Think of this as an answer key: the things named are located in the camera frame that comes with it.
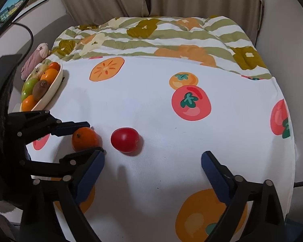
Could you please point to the cream duck-print plate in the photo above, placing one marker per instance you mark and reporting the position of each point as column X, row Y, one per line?
column 53, row 88

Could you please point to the floral striped quilt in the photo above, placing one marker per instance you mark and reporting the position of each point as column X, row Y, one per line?
column 166, row 37

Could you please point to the brown kiwi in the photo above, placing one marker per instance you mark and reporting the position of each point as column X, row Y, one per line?
column 40, row 88

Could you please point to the small orange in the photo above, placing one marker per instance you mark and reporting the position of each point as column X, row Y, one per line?
column 84, row 138
column 55, row 66
column 29, row 103

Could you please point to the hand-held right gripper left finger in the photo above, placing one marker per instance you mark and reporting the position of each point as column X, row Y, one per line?
column 91, row 179

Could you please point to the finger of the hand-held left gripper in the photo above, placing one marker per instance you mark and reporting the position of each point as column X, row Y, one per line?
column 65, row 160
column 70, row 128

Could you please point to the pink plush toy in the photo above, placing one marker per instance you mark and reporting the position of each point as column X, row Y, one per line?
column 32, row 60

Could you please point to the white fruit-print cloth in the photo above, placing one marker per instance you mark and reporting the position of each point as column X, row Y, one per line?
column 141, row 93

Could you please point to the beige upholstered headboard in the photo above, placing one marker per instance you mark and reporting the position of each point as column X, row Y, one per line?
column 48, row 27

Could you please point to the wall poster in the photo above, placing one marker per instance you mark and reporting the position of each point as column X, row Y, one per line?
column 15, row 5

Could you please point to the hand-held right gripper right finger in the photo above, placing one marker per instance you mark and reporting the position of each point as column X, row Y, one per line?
column 214, row 174

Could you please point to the green apple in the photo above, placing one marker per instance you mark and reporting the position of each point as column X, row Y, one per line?
column 30, row 85

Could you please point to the red tomato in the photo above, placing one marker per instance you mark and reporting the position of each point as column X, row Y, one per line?
column 125, row 140

